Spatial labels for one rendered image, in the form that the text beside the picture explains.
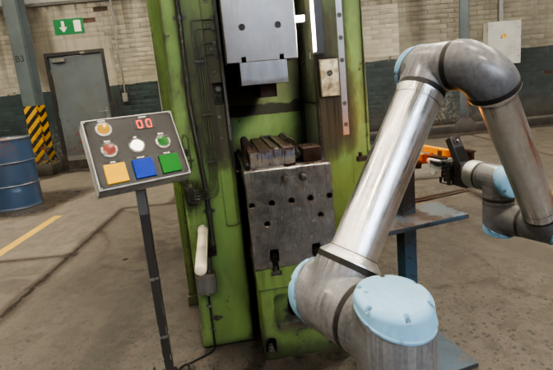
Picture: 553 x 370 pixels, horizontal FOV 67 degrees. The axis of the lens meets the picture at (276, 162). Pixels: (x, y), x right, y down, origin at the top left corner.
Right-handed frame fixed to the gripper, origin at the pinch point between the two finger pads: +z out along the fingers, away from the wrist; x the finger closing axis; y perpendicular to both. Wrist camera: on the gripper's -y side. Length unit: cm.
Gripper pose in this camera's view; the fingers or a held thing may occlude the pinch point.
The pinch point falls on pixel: (431, 158)
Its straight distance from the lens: 166.5
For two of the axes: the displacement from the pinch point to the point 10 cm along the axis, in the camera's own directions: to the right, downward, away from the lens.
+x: 9.5, -1.5, 2.8
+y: 0.9, 9.8, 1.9
